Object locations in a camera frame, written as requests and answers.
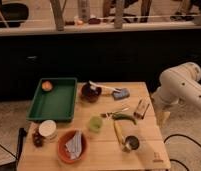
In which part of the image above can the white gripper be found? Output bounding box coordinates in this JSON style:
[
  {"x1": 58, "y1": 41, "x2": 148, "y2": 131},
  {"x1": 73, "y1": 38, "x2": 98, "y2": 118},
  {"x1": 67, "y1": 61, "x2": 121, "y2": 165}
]
[{"x1": 153, "y1": 101, "x2": 170, "y2": 127}]

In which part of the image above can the metal cup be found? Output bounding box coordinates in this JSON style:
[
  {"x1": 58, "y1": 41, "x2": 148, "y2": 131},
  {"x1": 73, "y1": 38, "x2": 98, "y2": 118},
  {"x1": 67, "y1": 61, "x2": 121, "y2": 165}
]
[{"x1": 124, "y1": 135, "x2": 140, "y2": 152}]

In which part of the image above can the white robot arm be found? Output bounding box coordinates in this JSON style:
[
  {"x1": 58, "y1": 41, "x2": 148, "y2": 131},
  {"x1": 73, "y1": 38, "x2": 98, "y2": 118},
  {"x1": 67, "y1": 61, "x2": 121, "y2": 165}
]
[{"x1": 151, "y1": 62, "x2": 201, "y2": 126}]

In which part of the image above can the green plastic tray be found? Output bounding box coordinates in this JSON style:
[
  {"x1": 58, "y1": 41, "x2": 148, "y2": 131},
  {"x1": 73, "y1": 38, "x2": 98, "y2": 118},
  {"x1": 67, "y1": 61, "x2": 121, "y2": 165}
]
[{"x1": 27, "y1": 78, "x2": 77, "y2": 122}]

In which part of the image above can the clear glass tumbler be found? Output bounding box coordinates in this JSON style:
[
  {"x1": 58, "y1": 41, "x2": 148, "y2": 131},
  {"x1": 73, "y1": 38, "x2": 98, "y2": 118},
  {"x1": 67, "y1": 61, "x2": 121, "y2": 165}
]
[{"x1": 134, "y1": 99, "x2": 150, "y2": 119}]

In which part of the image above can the blue sponge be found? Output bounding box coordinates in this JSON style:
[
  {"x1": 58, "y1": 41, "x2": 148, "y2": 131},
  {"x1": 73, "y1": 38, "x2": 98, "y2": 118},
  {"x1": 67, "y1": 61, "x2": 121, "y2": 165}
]
[{"x1": 112, "y1": 88, "x2": 130, "y2": 100}]

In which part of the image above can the yellow banana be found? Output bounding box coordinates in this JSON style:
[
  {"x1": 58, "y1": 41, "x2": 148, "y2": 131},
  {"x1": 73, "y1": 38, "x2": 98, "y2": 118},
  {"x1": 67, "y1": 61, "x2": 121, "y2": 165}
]
[{"x1": 113, "y1": 121, "x2": 124, "y2": 145}]

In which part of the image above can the wooden folding table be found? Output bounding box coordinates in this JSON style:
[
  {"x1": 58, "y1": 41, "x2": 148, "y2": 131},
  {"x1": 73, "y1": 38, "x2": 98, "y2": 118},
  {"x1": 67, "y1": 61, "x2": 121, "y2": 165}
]
[{"x1": 18, "y1": 82, "x2": 171, "y2": 171}]

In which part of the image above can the metal fork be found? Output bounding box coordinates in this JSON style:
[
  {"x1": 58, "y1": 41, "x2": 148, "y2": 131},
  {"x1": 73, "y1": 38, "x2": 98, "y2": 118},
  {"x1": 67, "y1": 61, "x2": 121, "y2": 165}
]
[{"x1": 100, "y1": 107, "x2": 129, "y2": 118}]

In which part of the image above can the light green cup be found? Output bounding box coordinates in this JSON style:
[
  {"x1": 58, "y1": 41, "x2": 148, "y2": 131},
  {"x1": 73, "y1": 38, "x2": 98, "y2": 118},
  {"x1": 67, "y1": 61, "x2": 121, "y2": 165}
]
[{"x1": 88, "y1": 116, "x2": 103, "y2": 133}]

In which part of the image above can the dark brown bowl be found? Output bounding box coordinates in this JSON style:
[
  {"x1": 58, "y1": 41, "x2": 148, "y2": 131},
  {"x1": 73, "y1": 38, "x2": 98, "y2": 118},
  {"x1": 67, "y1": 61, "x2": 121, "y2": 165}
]
[{"x1": 81, "y1": 83, "x2": 102, "y2": 103}]

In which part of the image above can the white crumpled cloth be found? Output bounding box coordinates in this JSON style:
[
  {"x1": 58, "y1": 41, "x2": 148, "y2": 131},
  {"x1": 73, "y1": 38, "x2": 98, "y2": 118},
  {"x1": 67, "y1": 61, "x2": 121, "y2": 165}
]
[{"x1": 65, "y1": 131, "x2": 82, "y2": 160}]

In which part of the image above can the orange bowl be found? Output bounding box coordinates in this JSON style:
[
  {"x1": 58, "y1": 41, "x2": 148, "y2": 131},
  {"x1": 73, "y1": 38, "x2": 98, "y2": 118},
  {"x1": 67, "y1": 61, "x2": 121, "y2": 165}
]
[{"x1": 57, "y1": 130, "x2": 87, "y2": 164}]

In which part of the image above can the orange fruit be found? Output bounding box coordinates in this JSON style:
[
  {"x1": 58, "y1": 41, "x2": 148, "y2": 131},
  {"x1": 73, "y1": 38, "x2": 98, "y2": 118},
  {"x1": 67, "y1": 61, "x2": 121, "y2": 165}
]
[{"x1": 41, "y1": 81, "x2": 53, "y2": 91}]

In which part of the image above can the dark grape bunch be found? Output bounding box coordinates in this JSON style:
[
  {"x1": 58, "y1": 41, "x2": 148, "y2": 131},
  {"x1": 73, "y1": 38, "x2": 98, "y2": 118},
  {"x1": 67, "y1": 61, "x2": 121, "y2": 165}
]
[{"x1": 32, "y1": 130, "x2": 43, "y2": 147}]

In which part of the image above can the black cable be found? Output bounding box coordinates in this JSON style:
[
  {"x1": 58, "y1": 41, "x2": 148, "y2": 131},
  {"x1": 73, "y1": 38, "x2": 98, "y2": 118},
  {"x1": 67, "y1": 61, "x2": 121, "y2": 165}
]
[{"x1": 163, "y1": 133, "x2": 201, "y2": 171}]

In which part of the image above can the white handled brush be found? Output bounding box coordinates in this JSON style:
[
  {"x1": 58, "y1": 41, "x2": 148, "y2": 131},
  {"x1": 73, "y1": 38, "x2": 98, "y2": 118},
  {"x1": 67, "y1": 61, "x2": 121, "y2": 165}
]
[{"x1": 88, "y1": 80, "x2": 121, "y2": 92}]

